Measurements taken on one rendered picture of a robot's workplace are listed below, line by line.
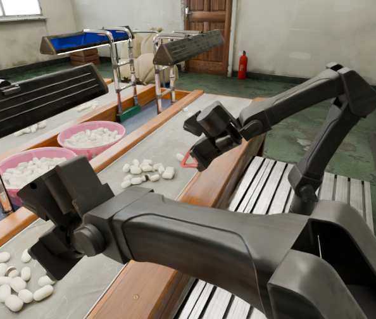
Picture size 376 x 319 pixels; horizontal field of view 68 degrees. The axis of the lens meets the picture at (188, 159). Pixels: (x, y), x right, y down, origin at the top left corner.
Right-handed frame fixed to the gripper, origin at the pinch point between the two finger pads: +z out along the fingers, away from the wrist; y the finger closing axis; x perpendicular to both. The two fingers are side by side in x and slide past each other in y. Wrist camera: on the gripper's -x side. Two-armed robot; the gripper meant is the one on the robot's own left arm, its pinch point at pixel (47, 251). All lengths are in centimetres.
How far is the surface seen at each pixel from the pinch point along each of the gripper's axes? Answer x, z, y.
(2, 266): -1.5, 18.2, 1.4
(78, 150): -15, 37, -46
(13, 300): 4.2, 10.8, 5.7
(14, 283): 2.2, 13.4, 3.1
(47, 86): -25.5, -5.1, -18.5
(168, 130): -1, 22, -79
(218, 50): -48, 133, -488
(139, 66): -80, 165, -298
